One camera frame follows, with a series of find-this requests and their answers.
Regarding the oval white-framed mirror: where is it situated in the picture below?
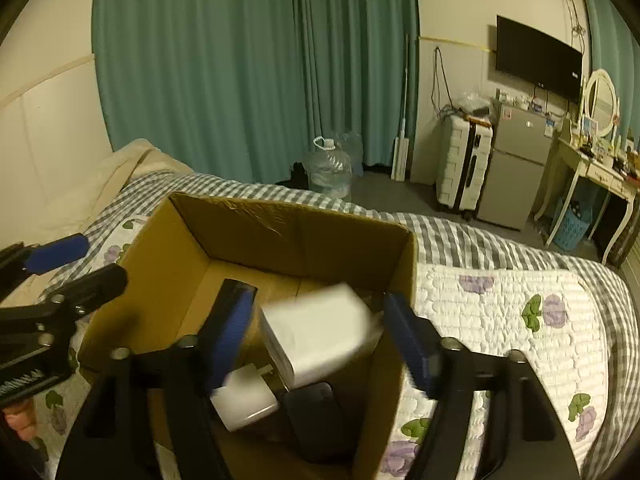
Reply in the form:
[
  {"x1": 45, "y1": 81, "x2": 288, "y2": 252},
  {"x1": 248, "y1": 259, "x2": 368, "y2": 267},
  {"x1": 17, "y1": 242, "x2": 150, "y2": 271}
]
[{"x1": 579, "y1": 69, "x2": 622, "y2": 139}]

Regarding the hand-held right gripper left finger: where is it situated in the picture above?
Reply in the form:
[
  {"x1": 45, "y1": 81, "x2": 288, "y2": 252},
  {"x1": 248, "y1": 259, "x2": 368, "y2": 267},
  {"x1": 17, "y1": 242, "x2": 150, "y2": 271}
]
[{"x1": 55, "y1": 279, "x2": 259, "y2": 480}]

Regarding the black flat case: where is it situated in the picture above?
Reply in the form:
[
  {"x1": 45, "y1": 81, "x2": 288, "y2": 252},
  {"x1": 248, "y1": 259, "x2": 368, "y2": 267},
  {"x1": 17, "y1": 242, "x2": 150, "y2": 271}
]
[{"x1": 281, "y1": 382, "x2": 352, "y2": 464}]

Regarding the grey small fridge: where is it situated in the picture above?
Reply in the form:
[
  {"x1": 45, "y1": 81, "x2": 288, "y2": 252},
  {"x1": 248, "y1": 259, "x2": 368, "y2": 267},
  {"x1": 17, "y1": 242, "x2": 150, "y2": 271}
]
[{"x1": 476, "y1": 102, "x2": 562, "y2": 232}]

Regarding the white flat mop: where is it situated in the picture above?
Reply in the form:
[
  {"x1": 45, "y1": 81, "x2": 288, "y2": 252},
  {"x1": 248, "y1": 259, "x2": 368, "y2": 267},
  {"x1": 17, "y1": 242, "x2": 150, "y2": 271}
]
[{"x1": 391, "y1": 32, "x2": 412, "y2": 182}]

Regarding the cream blanket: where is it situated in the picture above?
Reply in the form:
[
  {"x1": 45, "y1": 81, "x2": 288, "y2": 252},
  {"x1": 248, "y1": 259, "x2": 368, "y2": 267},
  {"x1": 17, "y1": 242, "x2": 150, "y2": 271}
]
[{"x1": 0, "y1": 139, "x2": 197, "y2": 306}]

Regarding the blue plastic basket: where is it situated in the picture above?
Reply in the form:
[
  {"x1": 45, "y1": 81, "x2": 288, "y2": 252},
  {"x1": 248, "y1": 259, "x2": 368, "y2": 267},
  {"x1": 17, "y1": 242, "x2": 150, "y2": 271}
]
[{"x1": 552, "y1": 199, "x2": 594, "y2": 252}]

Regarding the narrow green curtain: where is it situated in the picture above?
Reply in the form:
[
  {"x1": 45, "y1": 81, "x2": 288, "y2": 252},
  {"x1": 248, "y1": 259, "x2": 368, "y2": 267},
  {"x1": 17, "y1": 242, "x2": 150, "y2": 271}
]
[{"x1": 574, "y1": 0, "x2": 640, "y2": 147}]

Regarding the brown cardboard box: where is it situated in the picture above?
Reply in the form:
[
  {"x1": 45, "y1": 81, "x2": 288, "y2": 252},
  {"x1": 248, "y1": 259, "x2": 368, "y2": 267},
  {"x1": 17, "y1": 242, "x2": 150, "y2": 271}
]
[{"x1": 77, "y1": 192, "x2": 419, "y2": 480}]

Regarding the black wall cable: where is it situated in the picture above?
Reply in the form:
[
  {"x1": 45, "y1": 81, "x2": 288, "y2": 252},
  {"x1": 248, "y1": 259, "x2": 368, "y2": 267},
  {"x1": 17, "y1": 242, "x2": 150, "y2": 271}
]
[{"x1": 431, "y1": 46, "x2": 455, "y2": 112}]

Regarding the white charger plug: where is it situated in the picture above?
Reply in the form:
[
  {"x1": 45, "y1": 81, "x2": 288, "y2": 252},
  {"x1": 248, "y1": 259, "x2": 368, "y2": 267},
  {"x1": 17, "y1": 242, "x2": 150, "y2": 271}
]
[{"x1": 210, "y1": 365, "x2": 279, "y2": 434}]

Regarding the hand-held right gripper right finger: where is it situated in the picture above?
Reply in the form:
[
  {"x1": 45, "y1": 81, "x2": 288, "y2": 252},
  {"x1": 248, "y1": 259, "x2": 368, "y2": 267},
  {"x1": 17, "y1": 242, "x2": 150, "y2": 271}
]
[{"x1": 383, "y1": 291, "x2": 582, "y2": 480}]

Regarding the clear plastic bag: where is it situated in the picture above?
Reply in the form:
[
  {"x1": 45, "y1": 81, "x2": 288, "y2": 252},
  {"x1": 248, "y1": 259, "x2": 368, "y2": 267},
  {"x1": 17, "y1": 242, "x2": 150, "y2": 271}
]
[{"x1": 451, "y1": 92, "x2": 494, "y2": 119}]

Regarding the white suitcase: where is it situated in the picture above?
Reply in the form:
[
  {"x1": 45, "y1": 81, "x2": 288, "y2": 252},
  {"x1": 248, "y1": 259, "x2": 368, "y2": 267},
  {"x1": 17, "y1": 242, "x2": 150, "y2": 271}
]
[{"x1": 435, "y1": 113, "x2": 494, "y2": 222}]

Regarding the floral checkered quilt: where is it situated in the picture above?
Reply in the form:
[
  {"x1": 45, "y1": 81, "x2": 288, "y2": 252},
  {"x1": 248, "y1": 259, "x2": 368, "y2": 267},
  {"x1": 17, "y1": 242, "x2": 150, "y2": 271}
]
[{"x1": 30, "y1": 172, "x2": 632, "y2": 480}]

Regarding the white rectangular box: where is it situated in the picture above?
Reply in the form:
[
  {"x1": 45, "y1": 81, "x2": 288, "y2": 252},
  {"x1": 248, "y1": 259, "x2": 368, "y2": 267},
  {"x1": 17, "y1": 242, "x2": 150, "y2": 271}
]
[{"x1": 259, "y1": 283, "x2": 385, "y2": 387}]

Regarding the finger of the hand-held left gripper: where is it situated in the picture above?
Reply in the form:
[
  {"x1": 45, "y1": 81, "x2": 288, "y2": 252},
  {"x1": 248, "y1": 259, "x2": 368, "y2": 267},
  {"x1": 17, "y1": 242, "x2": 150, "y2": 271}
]
[
  {"x1": 0, "y1": 263, "x2": 129, "y2": 347},
  {"x1": 0, "y1": 233, "x2": 91, "y2": 302}
]

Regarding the wide green curtain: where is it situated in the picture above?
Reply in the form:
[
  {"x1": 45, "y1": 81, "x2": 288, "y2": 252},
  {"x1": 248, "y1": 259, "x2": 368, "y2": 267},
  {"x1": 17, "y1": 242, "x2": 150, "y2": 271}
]
[{"x1": 92, "y1": 0, "x2": 421, "y2": 186}]

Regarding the white dressing table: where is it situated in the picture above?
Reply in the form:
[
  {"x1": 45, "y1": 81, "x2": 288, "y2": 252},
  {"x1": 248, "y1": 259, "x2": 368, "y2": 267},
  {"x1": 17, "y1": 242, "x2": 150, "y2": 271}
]
[{"x1": 534, "y1": 136, "x2": 640, "y2": 267}]

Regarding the black wall television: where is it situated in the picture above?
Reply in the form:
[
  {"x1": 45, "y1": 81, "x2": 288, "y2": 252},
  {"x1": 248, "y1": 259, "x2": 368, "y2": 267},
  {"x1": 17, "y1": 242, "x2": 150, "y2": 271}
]
[{"x1": 495, "y1": 15, "x2": 585, "y2": 104}]

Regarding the person's left hand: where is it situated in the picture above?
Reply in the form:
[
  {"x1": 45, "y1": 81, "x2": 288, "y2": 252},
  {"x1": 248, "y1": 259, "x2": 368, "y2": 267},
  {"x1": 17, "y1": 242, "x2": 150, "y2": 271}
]
[{"x1": 0, "y1": 400, "x2": 39, "y2": 442}]

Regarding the large clear water jug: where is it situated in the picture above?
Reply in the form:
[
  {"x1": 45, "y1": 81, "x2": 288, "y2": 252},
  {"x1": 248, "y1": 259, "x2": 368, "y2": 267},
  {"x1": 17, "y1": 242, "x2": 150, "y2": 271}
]
[{"x1": 302, "y1": 136, "x2": 354, "y2": 202}]

